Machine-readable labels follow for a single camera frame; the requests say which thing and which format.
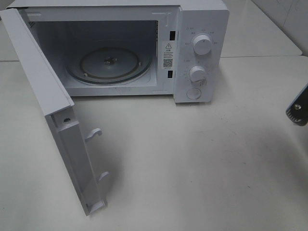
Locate round white door button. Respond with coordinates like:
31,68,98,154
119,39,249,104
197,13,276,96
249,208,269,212
186,88,201,100

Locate white microwave knob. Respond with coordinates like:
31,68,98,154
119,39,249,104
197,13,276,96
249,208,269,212
193,34,212,55
189,66,207,83

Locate white microwave door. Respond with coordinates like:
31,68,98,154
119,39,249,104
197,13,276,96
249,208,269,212
0,8,109,215

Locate glass microwave turntable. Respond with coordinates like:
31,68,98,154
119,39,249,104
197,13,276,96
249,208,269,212
66,47,152,85

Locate white microwave oven body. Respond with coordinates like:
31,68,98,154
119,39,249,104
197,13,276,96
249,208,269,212
7,0,230,103

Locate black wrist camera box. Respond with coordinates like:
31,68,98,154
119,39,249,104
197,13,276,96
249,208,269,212
286,85,308,126

